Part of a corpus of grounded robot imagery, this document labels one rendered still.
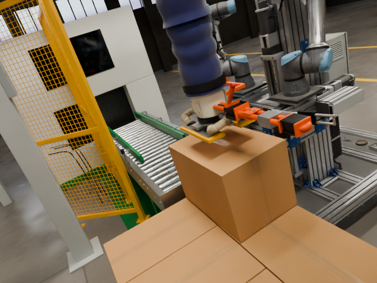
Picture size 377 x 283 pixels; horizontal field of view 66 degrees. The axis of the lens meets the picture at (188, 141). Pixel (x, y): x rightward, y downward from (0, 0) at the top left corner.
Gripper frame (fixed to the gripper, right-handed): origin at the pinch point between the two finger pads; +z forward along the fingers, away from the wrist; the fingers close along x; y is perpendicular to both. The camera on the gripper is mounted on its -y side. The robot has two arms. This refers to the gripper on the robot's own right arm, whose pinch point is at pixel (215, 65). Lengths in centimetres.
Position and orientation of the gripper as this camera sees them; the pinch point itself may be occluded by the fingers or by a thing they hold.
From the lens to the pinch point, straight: 191.0
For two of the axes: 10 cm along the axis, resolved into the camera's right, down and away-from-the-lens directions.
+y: 4.4, 2.3, -8.7
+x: 8.5, -4.1, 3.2
